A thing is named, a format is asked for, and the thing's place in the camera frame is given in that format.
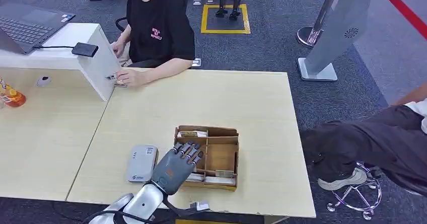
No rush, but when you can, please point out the black drive cable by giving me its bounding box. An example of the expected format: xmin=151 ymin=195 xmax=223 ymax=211
xmin=33 ymin=44 xmax=74 ymax=50

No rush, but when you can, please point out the white kiosk stand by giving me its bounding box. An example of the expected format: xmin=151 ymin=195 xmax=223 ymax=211
xmin=297 ymin=0 xmax=375 ymax=83

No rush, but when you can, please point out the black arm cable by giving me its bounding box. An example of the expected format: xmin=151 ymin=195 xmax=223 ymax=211
xmin=82 ymin=210 xmax=148 ymax=224

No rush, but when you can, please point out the wooden card box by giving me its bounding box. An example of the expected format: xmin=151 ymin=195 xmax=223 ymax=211
xmin=173 ymin=125 xmax=240 ymax=192

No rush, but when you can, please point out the dark grey laptop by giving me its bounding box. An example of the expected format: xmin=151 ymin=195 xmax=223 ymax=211
xmin=0 ymin=3 xmax=76 ymax=55

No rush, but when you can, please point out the white raised desk shelf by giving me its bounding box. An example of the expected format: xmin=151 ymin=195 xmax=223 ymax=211
xmin=0 ymin=23 xmax=123 ymax=102

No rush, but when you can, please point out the black external drive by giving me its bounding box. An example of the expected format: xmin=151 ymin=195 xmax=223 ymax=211
xmin=71 ymin=42 xmax=99 ymax=58

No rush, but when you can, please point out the orange drink bottle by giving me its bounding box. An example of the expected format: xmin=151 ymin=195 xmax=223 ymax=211
xmin=0 ymin=77 xmax=27 ymax=108

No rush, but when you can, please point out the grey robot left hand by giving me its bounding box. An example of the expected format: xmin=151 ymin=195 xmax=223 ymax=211
xmin=152 ymin=141 xmax=204 ymax=196

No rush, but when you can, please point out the grey card reader device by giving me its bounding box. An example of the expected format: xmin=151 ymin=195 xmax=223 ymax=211
xmin=125 ymin=144 xmax=159 ymax=183

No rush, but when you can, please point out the card stack with gold print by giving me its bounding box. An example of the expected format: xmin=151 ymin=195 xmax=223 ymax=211
xmin=177 ymin=130 xmax=208 ymax=138

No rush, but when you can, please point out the yellow tape square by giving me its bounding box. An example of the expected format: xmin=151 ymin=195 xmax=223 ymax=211
xmin=200 ymin=4 xmax=251 ymax=35

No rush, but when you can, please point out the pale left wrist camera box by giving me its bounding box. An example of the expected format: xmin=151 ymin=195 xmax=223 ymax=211
xmin=190 ymin=200 xmax=211 ymax=213

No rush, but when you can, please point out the chrome stanchion post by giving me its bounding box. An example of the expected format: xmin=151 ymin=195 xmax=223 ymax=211
xmin=296 ymin=0 xmax=343 ymax=48

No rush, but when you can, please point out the white card stack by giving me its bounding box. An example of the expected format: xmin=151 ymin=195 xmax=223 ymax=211
xmin=203 ymin=176 xmax=237 ymax=186

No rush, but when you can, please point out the person seated at desk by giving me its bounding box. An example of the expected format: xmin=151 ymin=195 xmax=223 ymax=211
xmin=111 ymin=0 xmax=196 ymax=89

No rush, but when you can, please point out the white round puck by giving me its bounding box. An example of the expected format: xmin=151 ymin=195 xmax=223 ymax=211
xmin=36 ymin=75 xmax=52 ymax=88

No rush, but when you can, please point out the chrome wheeled stool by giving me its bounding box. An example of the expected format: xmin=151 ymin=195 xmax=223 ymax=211
xmin=326 ymin=162 xmax=383 ymax=221

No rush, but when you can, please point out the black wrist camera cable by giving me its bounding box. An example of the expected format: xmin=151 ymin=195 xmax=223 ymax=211
xmin=163 ymin=197 xmax=201 ymax=217

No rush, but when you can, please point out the person on stool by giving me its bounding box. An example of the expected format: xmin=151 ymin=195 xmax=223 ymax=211
xmin=300 ymin=82 xmax=427 ymax=197

